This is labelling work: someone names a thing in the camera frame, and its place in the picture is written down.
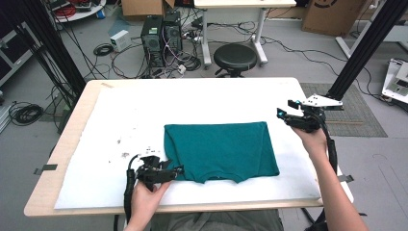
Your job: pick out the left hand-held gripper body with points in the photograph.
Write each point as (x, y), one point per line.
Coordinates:
(154, 173)

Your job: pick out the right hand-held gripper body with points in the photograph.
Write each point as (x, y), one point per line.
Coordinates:
(306, 120)

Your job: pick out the teal long-sleeved shirt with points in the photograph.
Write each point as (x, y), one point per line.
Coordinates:
(221, 150)

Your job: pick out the person's right hand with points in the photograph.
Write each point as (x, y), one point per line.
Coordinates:
(311, 141)

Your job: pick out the person's left hand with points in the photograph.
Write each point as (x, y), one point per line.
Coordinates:
(146, 202)

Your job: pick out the grey floor mat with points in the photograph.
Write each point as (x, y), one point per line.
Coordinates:
(356, 115)

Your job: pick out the person's grey-green pants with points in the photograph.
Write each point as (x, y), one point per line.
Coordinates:
(211, 222)

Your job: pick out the grey tape strip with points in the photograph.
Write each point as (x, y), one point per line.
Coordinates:
(346, 178)

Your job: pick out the black round stool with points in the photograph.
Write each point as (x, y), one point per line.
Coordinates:
(235, 57)

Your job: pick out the white foam mat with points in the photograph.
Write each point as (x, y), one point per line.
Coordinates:
(112, 112)

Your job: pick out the large cardboard box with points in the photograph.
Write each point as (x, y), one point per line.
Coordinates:
(333, 17)

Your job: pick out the white flat device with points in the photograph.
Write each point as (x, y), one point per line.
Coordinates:
(396, 83)

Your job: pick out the black tape strip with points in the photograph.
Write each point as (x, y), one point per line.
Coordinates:
(48, 167)

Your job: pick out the light wooden table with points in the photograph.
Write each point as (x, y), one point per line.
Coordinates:
(48, 192)

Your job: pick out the white desk with legs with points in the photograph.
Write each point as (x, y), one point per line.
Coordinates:
(243, 3)

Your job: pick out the black computer tower green sticker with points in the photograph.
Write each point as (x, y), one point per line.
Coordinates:
(152, 41)

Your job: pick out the small white box device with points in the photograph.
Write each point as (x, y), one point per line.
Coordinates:
(121, 40)

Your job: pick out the small cardboard box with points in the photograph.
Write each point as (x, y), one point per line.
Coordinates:
(144, 7)

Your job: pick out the round white table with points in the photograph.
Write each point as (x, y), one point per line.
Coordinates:
(83, 13)

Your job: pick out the grey metal rack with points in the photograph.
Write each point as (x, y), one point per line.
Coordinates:
(12, 61)

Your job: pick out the white desk frame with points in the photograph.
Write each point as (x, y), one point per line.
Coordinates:
(343, 45)

